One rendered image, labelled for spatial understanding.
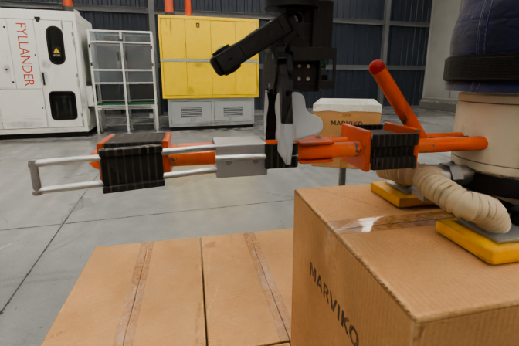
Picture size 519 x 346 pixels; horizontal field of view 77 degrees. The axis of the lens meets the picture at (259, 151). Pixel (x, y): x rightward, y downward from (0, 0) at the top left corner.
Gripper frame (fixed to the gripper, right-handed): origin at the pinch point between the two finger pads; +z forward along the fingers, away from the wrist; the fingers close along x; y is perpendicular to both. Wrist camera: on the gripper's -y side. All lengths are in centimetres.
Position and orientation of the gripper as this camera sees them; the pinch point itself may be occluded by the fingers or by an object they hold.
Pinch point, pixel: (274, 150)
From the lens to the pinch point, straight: 46.7
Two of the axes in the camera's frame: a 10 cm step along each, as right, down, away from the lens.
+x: -1.9, -2.2, 9.6
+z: 0.0, 9.7, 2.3
